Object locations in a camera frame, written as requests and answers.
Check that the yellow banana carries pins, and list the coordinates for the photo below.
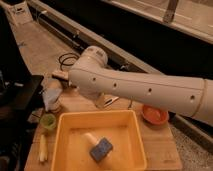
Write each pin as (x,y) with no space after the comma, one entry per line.
(43,151)

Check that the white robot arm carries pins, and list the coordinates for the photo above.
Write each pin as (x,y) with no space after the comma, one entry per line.
(188,96)

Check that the red bowl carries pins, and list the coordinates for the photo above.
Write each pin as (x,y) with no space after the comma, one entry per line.
(154,116)

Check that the yellow plastic tub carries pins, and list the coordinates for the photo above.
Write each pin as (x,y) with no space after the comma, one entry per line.
(78,133)

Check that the blue sponge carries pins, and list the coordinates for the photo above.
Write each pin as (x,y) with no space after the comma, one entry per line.
(101,150)

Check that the green cup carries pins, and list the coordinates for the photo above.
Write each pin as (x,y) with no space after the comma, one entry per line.
(48,122)

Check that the black side furniture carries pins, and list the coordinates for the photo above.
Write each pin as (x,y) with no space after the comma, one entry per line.
(19,96)

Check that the white box with label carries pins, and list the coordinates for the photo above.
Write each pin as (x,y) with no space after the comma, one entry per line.
(19,14)

